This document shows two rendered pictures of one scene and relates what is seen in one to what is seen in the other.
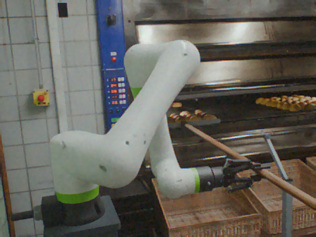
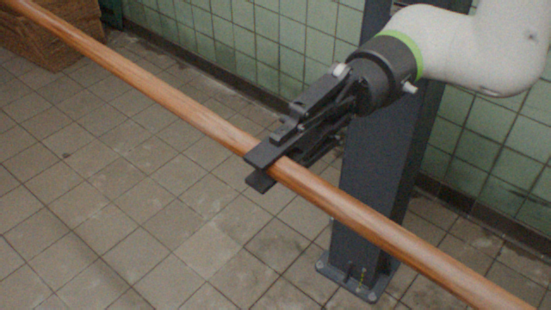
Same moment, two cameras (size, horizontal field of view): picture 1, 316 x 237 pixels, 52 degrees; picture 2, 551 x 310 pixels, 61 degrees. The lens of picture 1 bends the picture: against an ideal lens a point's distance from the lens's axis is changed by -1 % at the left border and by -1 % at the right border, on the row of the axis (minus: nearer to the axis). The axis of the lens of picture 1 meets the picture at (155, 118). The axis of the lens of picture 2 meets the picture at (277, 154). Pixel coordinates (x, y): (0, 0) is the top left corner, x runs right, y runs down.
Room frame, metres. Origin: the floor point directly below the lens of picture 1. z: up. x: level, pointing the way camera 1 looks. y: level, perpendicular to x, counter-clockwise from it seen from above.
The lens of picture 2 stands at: (1.49, -0.62, 1.59)
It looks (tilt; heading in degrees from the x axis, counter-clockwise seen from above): 45 degrees down; 142
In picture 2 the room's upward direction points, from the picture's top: straight up
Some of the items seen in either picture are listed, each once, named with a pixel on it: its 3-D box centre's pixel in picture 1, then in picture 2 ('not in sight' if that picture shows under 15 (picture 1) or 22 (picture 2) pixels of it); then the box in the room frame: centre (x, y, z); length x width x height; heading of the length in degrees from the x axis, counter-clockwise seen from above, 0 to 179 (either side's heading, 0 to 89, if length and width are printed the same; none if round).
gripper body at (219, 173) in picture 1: (222, 176); (348, 96); (1.15, -0.23, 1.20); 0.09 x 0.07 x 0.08; 101
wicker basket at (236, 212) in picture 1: (202, 205); not in sight; (1.92, -0.26, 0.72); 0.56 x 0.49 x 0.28; 101
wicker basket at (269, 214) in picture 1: (285, 192); not in sight; (2.05, -0.84, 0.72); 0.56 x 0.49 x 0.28; 103
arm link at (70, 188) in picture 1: (77, 164); not in sight; (0.89, 0.23, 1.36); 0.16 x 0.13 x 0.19; 52
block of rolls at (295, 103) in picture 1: (295, 101); not in sight; (2.86, -1.25, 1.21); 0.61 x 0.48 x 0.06; 12
